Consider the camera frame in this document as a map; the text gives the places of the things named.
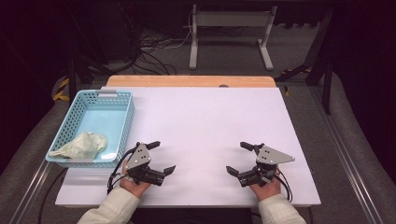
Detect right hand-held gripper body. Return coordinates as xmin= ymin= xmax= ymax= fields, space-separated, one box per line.
xmin=237 ymin=142 xmax=296 ymax=189

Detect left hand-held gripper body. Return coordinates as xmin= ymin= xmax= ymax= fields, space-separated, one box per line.
xmin=125 ymin=142 xmax=166 ymax=188

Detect pale yellow cloth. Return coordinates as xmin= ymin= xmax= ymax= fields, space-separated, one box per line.
xmin=48 ymin=131 xmax=109 ymax=161

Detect light blue perforated plastic basket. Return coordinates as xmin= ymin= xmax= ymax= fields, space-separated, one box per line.
xmin=45 ymin=89 xmax=135 ymax=169

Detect person's left hand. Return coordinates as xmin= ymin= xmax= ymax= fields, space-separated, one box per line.
xmin=119 ymin=160 xmax=152 ymax=200

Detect person's right hand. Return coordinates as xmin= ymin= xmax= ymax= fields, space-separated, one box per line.
xmin=248 ymin=170 xmax=283 ymax=203

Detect white board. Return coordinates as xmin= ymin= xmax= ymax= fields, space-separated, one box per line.
xmin=54 ymin=86 xmax=322 ymax=209

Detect wooden board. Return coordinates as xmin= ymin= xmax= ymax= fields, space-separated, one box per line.
xmin=106 ymin=74 xmax=277 ymax=89

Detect yellow black striped tape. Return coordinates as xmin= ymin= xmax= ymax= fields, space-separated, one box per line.
xmin=52 ymin=77 xmax=71 ymax=103
xmin=280 ymin=65 xmax=313 ymax=96

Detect black metal stand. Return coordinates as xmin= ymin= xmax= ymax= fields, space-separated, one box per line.
xmin=275 ymin=7 xmax=334 ymax=116
xmin=66 ymin=55 xmax=108 ymax=101

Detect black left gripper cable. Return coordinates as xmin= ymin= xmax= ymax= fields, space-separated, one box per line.
xmin=106 ymin=146 xmax=138 ymax=196

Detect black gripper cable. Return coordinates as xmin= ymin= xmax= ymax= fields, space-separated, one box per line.
xmin=106 ymin=146 xmax=138 ymax=196
xmin=273 ymin=167 xmax=294 ymax=203

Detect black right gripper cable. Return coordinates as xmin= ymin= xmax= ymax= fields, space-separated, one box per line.
xmin=273 ymin=167 xmax=294 ymax=203

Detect aluminium rail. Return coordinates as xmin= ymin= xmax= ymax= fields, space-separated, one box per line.
xmin=8 ymin=160 xmax=54 ymax=224
xmin=310 ymin=86 xmax=383 ymax=224

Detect bundle of black floor cables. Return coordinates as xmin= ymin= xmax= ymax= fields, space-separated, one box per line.
xmin=130 ymin=29 xmax=191 ymax=76

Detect white cable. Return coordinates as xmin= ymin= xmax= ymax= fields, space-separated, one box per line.
xmin=169 ymin=8 xmax=194 ymax=49

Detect white metal stand frame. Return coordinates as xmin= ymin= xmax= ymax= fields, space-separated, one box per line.
xmin=188 ymin=4 xmax=278 ymax=72

